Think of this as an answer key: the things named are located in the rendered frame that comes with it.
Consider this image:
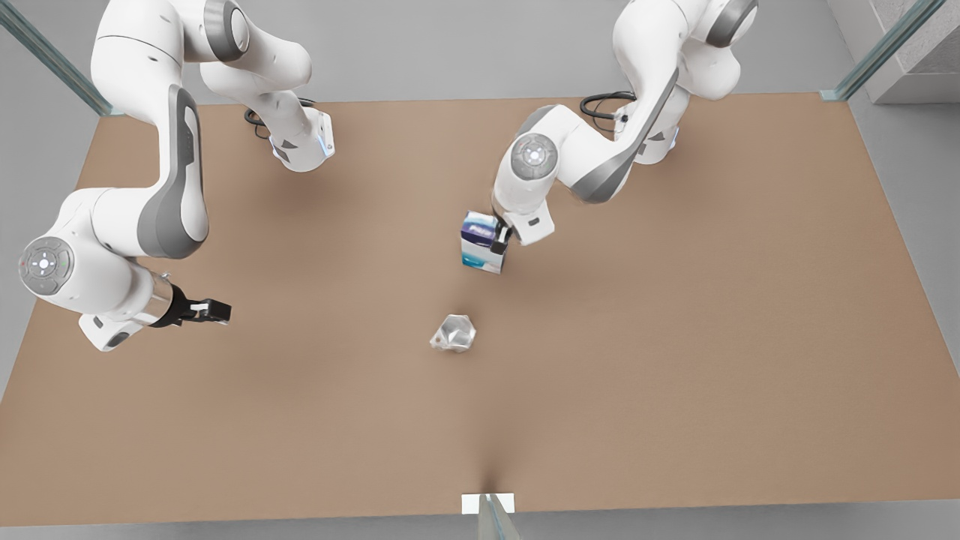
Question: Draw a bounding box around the silver frame post with white foot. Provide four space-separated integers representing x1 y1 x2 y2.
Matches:
460 492 520 540

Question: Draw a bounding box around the blue and white carton box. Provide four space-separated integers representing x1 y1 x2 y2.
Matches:
460 210 508 276

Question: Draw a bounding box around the grey concrete block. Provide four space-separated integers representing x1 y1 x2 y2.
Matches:
868 0 960 105

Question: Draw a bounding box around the crumpled silver foil cup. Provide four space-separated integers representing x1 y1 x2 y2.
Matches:
429 313 478 355

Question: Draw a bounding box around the black cable loop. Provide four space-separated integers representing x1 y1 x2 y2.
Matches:
579 91 638 137
244 97 317 141

